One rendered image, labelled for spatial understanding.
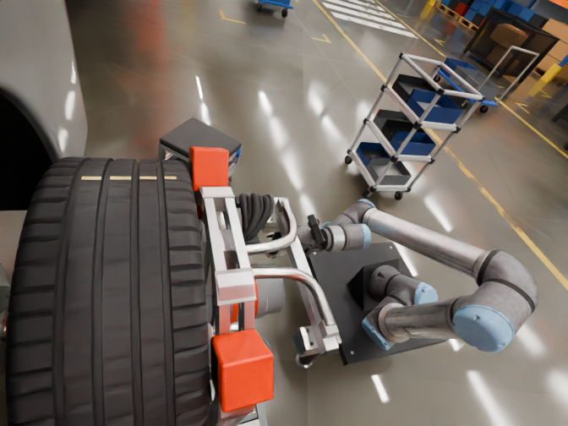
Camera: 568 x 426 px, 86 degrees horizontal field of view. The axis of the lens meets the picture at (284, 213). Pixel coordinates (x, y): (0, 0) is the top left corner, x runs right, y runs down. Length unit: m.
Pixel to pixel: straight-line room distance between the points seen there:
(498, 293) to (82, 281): 0.85
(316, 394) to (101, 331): 1.36
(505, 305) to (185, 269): 0.72
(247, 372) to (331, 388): 1.30
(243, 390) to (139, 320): 0.17
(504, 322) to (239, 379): 0.63
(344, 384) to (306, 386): 0.21
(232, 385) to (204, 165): 0.41
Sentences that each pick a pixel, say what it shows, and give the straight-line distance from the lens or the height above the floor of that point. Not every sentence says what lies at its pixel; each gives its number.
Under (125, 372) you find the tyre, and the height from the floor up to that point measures 1.11.
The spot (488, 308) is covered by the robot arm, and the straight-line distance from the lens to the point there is 0.89.
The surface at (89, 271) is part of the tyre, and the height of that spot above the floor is 1.17.
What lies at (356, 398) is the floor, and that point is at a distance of 1.81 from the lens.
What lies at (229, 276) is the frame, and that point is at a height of 1.12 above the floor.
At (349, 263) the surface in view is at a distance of 1.74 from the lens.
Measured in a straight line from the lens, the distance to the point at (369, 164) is 2.70.
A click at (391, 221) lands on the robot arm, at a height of 0.89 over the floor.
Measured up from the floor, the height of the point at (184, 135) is 0.34.
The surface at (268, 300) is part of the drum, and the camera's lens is 0.78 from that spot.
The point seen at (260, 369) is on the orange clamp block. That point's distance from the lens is 0.49.
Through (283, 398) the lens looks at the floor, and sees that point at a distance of 1.67.
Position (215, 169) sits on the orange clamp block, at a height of 1.13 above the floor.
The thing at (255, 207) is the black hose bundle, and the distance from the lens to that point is 0.74.
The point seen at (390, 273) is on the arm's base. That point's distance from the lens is 1.58.
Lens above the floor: 1.57
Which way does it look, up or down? 45 degrees down
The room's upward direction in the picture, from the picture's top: 23 degrees clockwise
